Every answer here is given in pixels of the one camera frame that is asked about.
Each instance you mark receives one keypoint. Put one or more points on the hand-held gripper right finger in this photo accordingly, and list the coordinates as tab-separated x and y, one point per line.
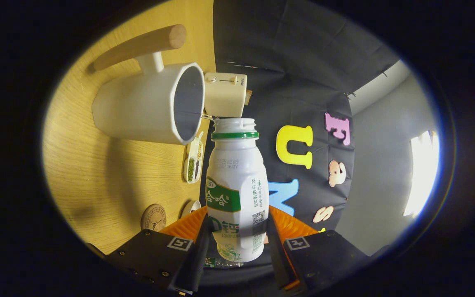
276	264

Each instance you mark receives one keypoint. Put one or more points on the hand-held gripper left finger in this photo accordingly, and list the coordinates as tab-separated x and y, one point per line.
196	268

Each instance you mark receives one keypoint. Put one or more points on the round cork coaster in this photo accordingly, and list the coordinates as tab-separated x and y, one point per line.
154	217

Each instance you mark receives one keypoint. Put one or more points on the white juice bottle green label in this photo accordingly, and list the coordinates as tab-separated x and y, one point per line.
233	177

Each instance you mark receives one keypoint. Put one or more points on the clear plastic water bottle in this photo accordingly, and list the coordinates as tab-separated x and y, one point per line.
210	262

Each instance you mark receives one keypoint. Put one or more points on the white round plate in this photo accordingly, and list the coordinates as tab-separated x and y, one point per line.
190	208

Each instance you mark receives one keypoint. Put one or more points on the white divided dish with beans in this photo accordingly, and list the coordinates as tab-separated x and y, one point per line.
192	165

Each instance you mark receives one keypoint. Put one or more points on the wooden table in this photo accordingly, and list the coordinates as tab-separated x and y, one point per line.
97	177

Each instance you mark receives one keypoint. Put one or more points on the toast slice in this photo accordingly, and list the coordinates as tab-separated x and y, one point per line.
248	97

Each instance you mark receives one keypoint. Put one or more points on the bright ceiling light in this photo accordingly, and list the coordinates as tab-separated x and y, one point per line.
421	173

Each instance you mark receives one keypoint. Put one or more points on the cream toaster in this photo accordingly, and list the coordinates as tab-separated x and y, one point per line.
225	95

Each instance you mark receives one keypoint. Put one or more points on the black backdrop cloth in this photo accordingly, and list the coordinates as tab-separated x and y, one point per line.
303	62

